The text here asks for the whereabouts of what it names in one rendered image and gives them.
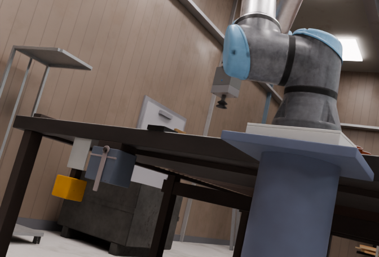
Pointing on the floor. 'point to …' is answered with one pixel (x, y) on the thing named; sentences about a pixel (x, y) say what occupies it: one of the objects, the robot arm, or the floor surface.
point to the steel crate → (117, 217)
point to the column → (294, 193)
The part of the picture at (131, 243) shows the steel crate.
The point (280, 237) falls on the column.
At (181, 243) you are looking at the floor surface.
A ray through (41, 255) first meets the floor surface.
